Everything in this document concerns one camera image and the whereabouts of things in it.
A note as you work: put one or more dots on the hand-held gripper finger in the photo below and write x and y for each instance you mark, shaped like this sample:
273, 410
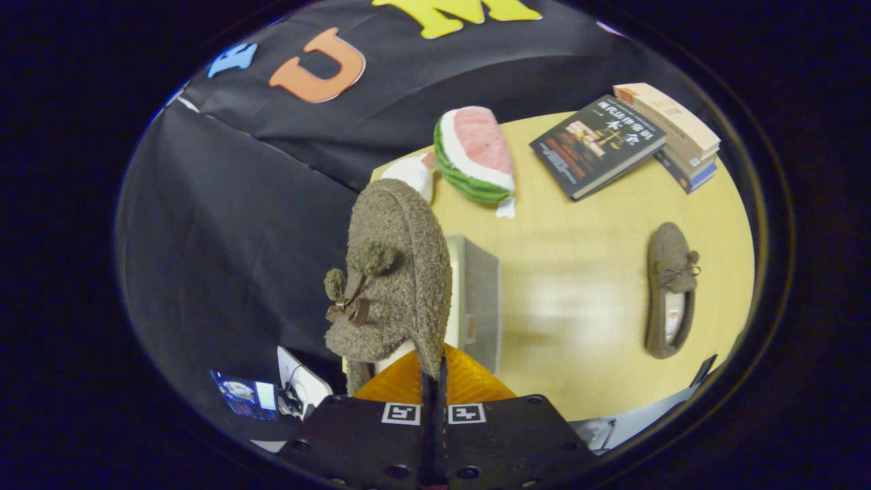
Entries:
427, 401
441, 401

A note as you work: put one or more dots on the beige fabric storage box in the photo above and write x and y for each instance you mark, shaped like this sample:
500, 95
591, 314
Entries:
480, 299

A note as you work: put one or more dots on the brown fuzzy shoe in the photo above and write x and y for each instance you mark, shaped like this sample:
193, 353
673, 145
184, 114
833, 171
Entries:
401, 272
670, 252

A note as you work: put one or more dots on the white plush toy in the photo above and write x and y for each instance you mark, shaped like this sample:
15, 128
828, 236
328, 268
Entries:
412, 173

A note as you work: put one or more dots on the watermelon slice plush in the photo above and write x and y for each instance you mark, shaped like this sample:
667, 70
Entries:
476, 146

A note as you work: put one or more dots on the black table clamp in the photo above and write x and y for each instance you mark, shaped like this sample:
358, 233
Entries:
704, 371

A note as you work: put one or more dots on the black paperback book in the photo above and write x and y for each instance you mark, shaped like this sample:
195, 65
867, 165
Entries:
592, 146

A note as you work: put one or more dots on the blue cover book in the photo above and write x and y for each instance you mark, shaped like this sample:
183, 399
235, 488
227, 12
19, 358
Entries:
691, 184

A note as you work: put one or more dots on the cream cover book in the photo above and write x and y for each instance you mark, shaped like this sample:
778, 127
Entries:
670, 116

